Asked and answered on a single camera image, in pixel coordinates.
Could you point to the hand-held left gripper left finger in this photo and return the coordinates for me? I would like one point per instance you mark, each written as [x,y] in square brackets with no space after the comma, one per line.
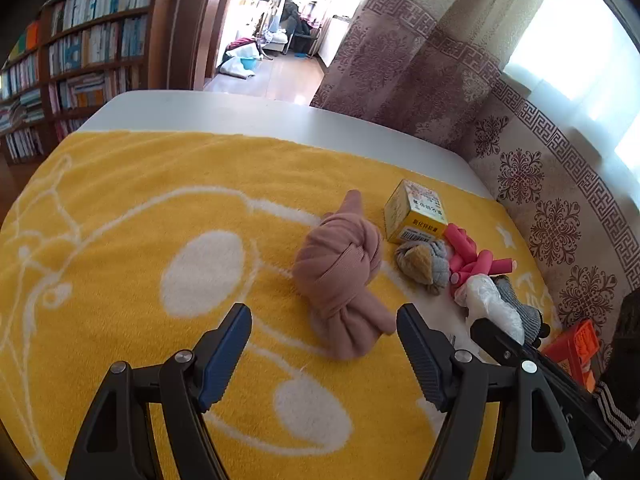
[225,360]

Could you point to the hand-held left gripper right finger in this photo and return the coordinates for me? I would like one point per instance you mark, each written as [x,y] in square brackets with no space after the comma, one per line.
[422,360]

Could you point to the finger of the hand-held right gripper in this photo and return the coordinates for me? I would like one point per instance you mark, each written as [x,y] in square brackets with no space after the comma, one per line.
[500,340]

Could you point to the grey glove black fingertips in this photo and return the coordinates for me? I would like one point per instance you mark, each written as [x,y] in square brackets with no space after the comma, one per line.
[520,305]

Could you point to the clear plastic bag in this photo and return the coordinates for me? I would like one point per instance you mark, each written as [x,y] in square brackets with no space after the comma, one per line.
[487,300]

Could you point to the red cardboard box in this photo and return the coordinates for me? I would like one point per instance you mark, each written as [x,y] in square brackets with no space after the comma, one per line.
[552,350]

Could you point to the orange cube toy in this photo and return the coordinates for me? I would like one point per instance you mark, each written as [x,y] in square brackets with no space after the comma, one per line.
[582,342]

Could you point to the large pink foam roller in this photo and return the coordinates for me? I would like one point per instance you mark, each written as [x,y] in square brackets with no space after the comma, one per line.
[487,265]

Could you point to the grey and tan sock ball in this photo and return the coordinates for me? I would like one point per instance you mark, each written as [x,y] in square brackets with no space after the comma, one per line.
[422,265]

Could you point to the small pink foam roller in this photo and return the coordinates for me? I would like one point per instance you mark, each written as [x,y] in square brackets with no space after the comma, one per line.
[460,240]

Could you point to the dusty pink knotted cloth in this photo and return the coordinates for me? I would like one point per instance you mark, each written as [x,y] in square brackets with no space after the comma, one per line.
[340,270]

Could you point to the small yellow box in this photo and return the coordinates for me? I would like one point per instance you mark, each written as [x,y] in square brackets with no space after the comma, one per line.
[415,210]

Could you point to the person's right forearm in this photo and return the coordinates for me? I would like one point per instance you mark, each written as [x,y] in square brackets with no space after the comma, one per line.
[625,350]

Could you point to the beige floral curtain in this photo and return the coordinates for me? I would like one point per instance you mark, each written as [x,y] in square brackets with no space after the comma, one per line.
[550,200]

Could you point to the yellow and white blanket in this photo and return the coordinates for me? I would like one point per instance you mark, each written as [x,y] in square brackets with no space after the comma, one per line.
[125,210]

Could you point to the beige curtain mauve hem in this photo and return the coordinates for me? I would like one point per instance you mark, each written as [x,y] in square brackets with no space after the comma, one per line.
[400,75]

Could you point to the sheer white curtain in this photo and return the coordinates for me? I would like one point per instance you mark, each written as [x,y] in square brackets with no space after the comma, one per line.
[575,60]

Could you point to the blue basin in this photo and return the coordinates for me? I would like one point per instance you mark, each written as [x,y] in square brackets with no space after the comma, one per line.
[246,63]

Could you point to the large wooden bookshelf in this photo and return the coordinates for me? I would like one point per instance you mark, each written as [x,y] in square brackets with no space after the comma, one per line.
[90,45]

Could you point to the wooden door frame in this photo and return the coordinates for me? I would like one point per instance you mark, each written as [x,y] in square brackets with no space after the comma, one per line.
[175,25]

